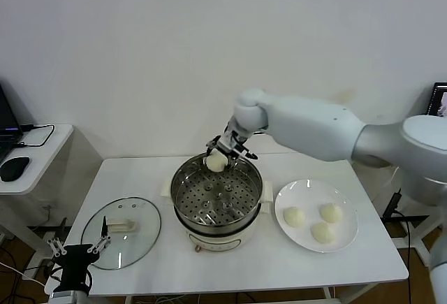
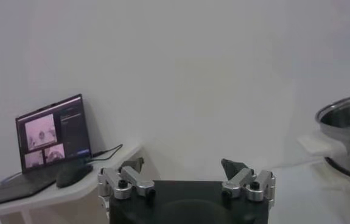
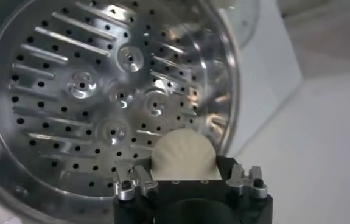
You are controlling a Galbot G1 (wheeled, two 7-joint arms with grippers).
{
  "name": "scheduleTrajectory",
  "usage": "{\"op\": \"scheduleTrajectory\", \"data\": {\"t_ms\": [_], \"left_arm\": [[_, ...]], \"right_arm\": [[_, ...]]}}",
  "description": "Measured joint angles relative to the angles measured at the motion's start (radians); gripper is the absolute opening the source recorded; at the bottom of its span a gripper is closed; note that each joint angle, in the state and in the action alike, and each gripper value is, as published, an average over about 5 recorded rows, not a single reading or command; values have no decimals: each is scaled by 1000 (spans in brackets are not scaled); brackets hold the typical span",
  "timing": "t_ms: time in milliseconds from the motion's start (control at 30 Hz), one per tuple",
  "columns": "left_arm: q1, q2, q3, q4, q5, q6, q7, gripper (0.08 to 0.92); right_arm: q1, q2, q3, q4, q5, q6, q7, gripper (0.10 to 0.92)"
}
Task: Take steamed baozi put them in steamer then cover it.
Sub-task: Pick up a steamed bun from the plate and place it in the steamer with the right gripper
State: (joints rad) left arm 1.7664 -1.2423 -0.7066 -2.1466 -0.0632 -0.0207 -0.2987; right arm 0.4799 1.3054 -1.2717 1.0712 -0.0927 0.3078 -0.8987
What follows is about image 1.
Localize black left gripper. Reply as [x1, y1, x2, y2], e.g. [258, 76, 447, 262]
[47, 215, 112, 293]

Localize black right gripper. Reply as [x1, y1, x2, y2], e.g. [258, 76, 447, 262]
[205, 118, 259, 161]

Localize white steamed baozi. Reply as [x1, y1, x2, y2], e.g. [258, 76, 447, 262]
[282, 207, 307, 229]
[310, 222, 337, 245]
[205, 153, 228, 173]
[318, 203, 344, 224]

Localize glass lid with cream handle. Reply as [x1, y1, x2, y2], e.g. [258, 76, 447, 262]
[80, 197, 163, 271]

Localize perforated steel steamer basket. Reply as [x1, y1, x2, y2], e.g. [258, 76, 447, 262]
[170, 150, 263, 231]

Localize white table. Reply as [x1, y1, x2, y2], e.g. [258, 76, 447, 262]
[44, 152, 409, 304]

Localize white side desk with mouse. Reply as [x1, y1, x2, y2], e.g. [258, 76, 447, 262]
[0, 124, 75, 270]

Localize cream electric cooker pot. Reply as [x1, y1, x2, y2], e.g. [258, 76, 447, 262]
[159, 180, 274, 253]

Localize white round plate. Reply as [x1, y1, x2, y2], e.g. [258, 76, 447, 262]
[274, 179, 359, 253]

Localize black computer mouse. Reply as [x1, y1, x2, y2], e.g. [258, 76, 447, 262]
[0, 156, 31, 182]

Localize black laptop with dark screen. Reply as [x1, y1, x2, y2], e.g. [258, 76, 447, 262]
[0, 80, 24, 165]

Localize grey laptop with lit screen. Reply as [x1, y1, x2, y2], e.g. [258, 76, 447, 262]
[428, 82, 447, 118]

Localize white side desk with label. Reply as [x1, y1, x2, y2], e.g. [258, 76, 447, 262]
[380, 164, 437, 268]

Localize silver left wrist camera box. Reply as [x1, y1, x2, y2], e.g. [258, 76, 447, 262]
[48, 289, 88, 304]

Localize black looped cable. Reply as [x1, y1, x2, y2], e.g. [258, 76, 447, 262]
[13, 124, 57, 150]

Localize black cable with adapter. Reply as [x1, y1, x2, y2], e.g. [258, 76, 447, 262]
[382, 178, 430, 249]

